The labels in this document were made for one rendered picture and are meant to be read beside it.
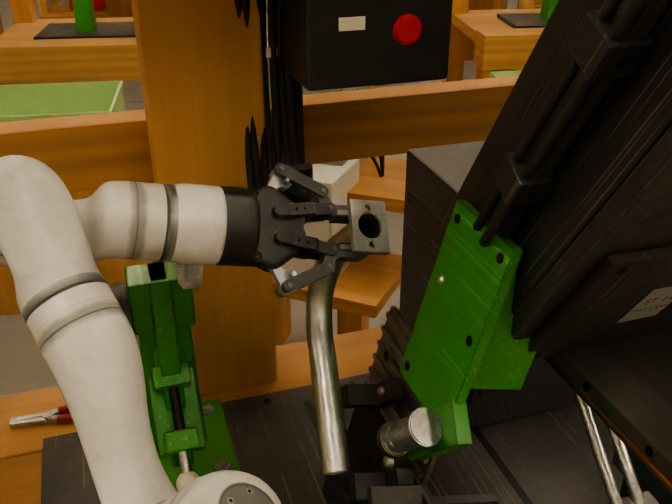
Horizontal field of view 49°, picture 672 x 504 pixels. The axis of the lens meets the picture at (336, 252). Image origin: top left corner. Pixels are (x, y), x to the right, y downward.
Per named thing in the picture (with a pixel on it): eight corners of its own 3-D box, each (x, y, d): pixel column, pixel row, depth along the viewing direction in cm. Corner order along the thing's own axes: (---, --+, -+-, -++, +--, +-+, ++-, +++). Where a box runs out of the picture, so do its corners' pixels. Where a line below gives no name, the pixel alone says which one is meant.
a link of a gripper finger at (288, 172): (274, 168, 73) (323, 202, 74) (282, 155, 73) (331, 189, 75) (265, 179, 75) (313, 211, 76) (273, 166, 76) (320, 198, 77)
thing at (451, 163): (638, 393, 106) (692, 171, 90) (445, 438, 98) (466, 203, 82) (566, 325, 122) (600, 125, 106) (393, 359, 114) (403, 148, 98)
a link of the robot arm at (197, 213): (195, 207, 78) (134, 203, 75) (225, 165, 68) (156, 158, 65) (197, 292, 75) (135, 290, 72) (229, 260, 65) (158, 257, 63)
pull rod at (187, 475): (203, 498, 85) (199, 460, 82) (178, 504, 84) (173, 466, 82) (196, 464, 90) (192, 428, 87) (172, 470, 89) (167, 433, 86)
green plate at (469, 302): (510, 437, 77) (587, 257, 69) (441, 437, 74) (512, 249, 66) (461, 372, 86) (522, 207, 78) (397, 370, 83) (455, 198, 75)
